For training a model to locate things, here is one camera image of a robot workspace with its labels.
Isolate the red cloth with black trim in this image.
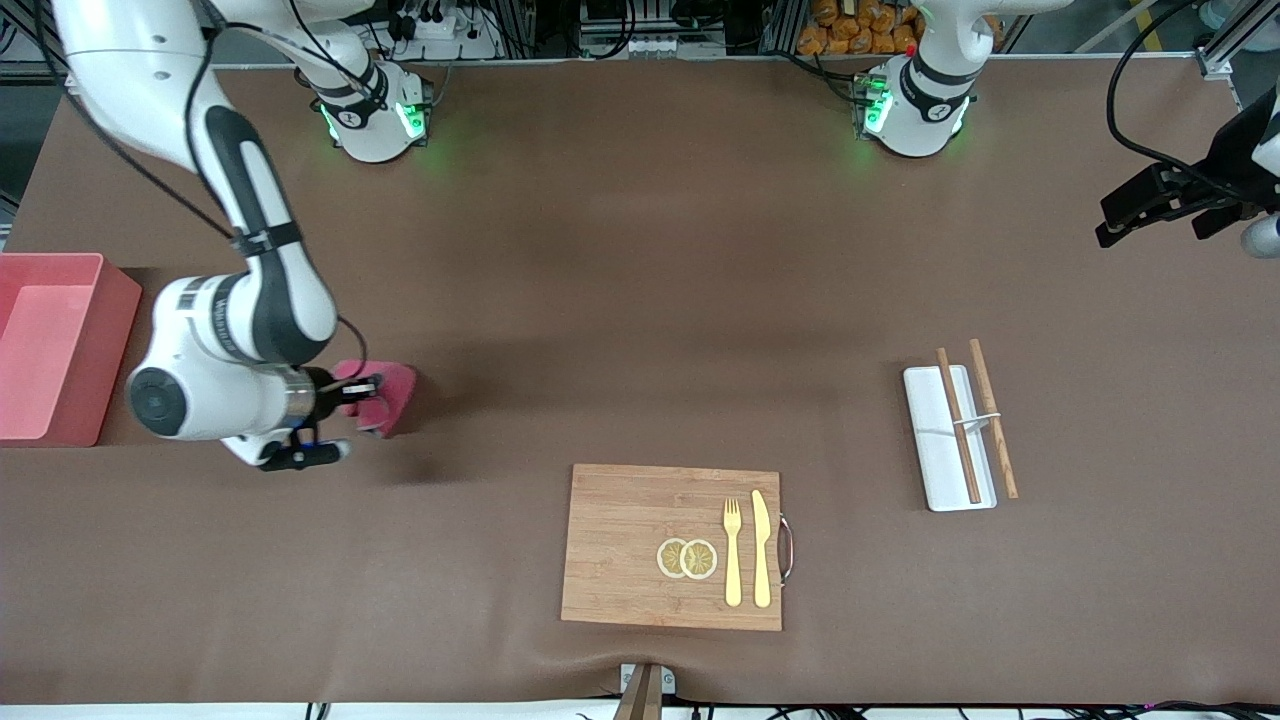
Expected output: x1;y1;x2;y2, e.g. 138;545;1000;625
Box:
333;360;419;438

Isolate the brown wooden chopstick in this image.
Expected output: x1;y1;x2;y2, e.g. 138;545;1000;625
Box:
936;347;983;504
966;340;1021;499

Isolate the pink plastic bin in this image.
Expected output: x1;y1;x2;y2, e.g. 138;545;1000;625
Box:
0;253;143;448

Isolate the white rectangular tray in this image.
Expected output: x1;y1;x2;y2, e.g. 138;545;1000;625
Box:
903;365;999;513

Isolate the bamboo cutting board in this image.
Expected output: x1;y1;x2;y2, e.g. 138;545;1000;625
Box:
560;463;784;632

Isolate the orange snack bags pile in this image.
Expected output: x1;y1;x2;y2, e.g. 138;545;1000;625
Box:
797;0;921;56

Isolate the white power strip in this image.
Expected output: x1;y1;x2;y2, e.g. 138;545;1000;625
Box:
385;8;501;61

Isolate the yellow fork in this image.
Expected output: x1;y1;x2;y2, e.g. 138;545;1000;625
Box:
722;497;744;608

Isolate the yellow knife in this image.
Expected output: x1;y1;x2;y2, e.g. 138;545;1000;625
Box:
751;489;773;609

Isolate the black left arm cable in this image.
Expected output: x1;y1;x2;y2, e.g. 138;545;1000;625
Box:
1105;0;1233;189

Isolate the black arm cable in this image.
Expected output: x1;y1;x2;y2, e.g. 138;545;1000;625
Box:
30;0;393;401
1105;0;1233;189

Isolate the aluminium frame post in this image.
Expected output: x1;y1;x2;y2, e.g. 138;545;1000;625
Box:
0;0;76;96
1195;0;1280;81

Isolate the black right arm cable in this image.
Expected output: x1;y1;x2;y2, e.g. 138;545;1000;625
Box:
30;0;393;401

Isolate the grey camera stand bracket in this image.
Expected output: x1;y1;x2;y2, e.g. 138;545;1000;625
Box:
612;663;677;720

